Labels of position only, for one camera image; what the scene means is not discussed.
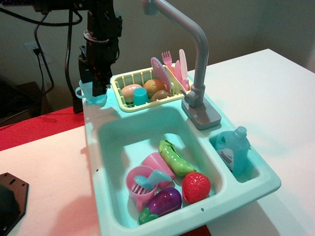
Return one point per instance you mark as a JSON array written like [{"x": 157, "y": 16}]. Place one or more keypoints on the toy burger bun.
[{"x": 128, "y": 91}]

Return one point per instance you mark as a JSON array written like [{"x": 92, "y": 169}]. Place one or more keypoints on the green toy pea pod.
[{"x": 174, "y": 160}]

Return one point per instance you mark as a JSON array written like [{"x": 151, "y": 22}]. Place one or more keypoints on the pink toy mug upright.
[{"x": 139, "y": 195}]

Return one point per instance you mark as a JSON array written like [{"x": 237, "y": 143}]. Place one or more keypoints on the pink toy cup lying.
[{"x": 156, "y": 162}]

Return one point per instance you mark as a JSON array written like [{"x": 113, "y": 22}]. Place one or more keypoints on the blue toy spoon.
[{"x": 152, "y": 180}]

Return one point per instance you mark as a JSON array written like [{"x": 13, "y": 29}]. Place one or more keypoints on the teal plastic toy sink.
[{"x": 119, "y": 140}]

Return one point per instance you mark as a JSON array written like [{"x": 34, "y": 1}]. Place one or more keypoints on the dark box in background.
[{"x": 21, "y": 102}]

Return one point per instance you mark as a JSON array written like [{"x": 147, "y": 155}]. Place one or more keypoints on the yellow plastic dish rack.
[{"x": 121, "y": 81}]

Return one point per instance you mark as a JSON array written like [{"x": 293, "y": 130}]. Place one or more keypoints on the brown toy food piece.
[{"x": 159, "y": 95}]

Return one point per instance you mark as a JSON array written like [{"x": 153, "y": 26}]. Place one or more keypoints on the grey toy faucet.
[{"x": 200, "y": 111}]

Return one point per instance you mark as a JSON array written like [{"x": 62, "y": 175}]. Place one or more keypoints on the small teal toy cup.
[{"x": 140, "y": 97}]

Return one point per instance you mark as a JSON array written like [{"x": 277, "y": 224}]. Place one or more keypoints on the pink toy plate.
[{"x": 161, "y": 73}]

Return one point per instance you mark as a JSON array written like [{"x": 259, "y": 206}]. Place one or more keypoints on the blue toy detergent bottle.
[{"x": 233, "y": 147}]

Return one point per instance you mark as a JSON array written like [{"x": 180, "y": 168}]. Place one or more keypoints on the red toy strawberry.
[{"x": 195, "y": 187}]

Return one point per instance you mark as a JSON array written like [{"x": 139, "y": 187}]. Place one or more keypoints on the red cloth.
[{"x": 39, "y": 127}]

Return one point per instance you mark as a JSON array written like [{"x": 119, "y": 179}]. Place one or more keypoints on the purple toy eggplant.
[{"x": 164, "y": 202}]

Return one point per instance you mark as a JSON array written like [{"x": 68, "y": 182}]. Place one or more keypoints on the pink toy knife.
[{"x": 183, "y": 64}]

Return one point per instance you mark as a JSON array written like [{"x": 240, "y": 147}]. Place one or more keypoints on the pink fork in mug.
[{"x": 138, "y": 189}]

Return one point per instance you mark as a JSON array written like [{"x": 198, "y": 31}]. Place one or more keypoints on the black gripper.
[{"x": 96, "y": 59}]

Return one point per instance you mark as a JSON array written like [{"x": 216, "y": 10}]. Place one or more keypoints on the white wall outlet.
[{"x": 33, "y": 51}]

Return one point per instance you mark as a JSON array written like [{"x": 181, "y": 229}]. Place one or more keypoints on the pink toy fork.
[{"x": 167, "y": 59}]

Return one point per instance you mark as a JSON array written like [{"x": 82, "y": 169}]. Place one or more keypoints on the toy potato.
[{"x": 152, "y": 86}]

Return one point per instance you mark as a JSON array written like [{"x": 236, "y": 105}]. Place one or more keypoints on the translucent blue toy cup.
[{"x": 85, "y": 90}]

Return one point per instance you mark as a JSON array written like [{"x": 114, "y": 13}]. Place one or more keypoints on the black mount plate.
[{"x": 13, "y": 201}]

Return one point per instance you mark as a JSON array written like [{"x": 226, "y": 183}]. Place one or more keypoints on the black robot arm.
[{"x": 102, "y": 36}]

